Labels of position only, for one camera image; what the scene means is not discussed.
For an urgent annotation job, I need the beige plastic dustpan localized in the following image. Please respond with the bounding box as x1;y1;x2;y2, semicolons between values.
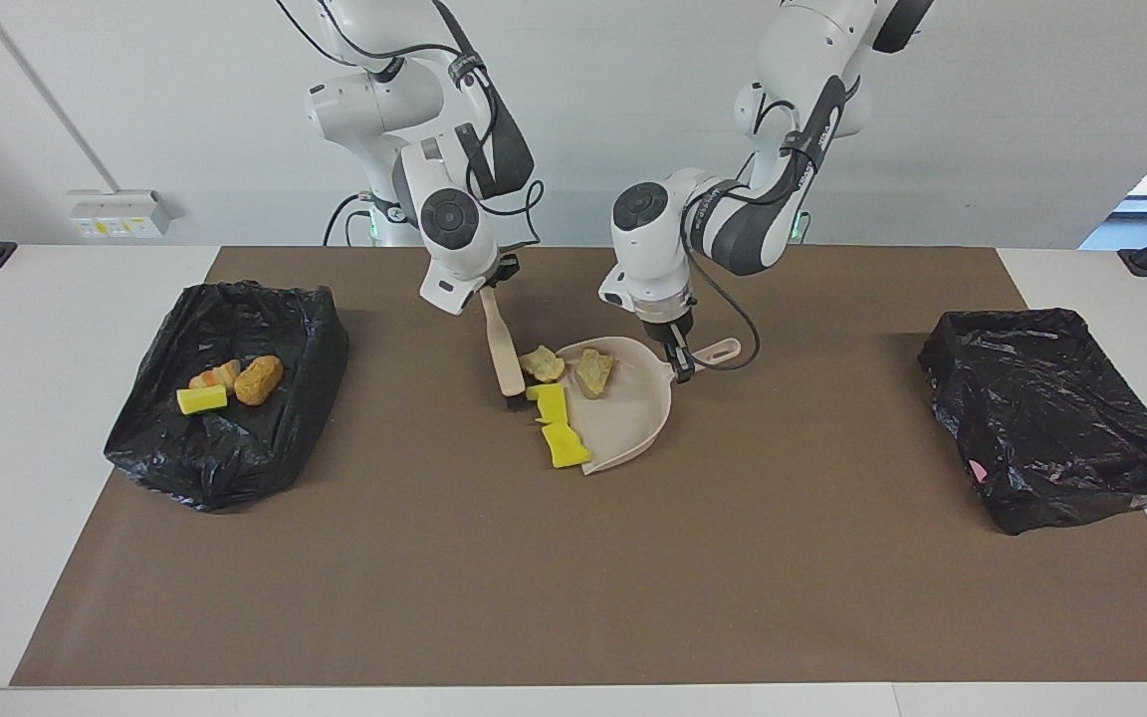
554;336;742;476

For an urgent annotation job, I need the beige hand brush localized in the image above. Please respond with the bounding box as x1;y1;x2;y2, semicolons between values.
479;287;527;414

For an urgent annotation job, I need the torn bread piece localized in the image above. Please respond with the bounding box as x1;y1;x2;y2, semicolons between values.
519;345;567;384
574;349;614;399

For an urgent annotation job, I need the brown fried nugget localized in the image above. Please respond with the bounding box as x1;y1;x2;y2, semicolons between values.
234;356;285;406

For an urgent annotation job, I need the bread piece with orange crust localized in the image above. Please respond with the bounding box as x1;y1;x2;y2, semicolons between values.
188;358;242;391

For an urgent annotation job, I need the black bag lined bin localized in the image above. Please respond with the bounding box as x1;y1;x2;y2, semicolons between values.
918;308;1147;537
104;280;350;514

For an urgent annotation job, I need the brown table mat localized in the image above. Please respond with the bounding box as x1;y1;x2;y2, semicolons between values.
11;246;1147;688

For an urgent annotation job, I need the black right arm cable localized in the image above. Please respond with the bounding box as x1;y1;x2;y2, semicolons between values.
275;0;547;250

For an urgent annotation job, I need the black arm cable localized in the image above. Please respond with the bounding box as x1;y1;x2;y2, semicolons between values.
275;0;547;250
681;100;764;372

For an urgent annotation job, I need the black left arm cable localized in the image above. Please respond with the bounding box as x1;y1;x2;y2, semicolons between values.
681;100;764;372

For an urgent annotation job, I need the black base cable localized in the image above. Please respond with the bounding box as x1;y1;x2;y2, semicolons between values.
323;192;375;247

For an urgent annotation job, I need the white wall socket box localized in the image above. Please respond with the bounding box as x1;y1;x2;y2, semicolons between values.
67;189;174;240

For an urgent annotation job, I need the white wall cable duct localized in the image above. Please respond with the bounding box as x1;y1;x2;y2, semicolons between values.
0;0;126;195

